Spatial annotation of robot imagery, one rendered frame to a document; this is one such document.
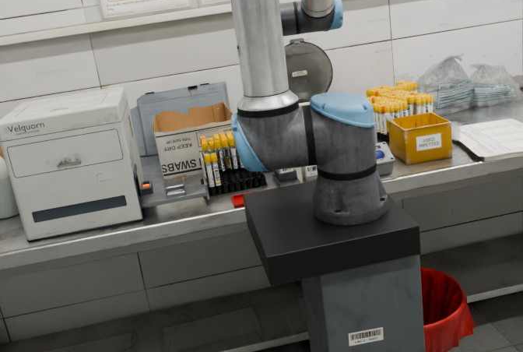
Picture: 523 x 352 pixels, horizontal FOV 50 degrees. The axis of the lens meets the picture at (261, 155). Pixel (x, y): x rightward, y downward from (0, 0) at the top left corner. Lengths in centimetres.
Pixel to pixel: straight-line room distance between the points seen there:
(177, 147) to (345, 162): 74
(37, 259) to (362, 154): 81
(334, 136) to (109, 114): 57
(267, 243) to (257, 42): 36
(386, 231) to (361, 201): 7
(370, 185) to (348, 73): 105
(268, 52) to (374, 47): 114
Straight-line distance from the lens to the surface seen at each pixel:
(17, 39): 199
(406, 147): 155
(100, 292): 225
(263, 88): 102
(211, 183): 150
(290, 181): 149
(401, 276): 114
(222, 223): 140
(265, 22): 100
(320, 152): 104
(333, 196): 108
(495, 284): 221
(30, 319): 234
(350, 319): 114
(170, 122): 194
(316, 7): 126
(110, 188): 140
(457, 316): 174
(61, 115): 137
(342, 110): 102
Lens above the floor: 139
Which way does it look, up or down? 17 degrees down
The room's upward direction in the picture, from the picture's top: 8 degrees counter-clockwise
